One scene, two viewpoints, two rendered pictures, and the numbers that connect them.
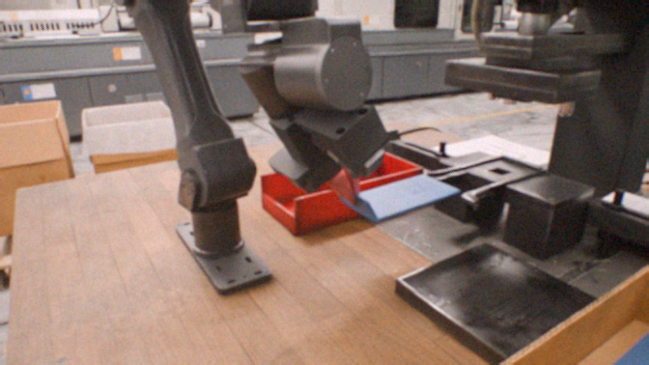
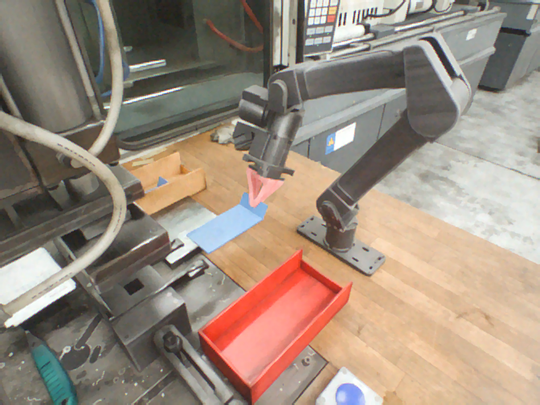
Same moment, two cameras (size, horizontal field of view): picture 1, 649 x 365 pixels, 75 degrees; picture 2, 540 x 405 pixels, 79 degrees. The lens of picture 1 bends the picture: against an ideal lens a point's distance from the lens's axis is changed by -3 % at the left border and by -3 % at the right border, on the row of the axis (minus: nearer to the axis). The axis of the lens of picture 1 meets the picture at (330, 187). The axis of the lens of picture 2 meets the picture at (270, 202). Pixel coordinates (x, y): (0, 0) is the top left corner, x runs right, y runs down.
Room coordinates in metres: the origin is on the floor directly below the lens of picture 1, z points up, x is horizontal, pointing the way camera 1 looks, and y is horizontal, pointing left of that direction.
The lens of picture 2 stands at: (1.00, -0.11, 1.43)
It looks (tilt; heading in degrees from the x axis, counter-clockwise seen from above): 38 degrees down; 167
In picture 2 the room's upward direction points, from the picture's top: straight up
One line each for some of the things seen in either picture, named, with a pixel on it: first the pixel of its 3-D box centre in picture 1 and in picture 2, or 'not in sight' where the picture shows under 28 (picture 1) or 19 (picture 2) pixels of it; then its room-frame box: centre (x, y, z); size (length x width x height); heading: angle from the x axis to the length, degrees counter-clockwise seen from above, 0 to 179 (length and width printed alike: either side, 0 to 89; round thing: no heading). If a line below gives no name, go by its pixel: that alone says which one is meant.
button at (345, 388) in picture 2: not in sight; (349, 399); (0.84, 0.04, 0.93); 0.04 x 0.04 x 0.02
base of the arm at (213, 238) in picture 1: (216, 226); (341, 231); (0.52, 0.15, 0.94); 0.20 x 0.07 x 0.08; 33
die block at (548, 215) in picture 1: (506, 202); (132, 300); (0.61, -0.27, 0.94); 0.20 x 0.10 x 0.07; 33
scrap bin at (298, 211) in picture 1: (343, 187); (280, 314); (0.69, -0.02, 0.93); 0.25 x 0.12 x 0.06; 123
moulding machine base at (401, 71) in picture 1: (465, 58); not in sight; (7.38, -2.20, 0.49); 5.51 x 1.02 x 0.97; 120
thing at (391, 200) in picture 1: (398, 187); (228, 219); (0.51, -0.08, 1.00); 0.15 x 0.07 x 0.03; 123
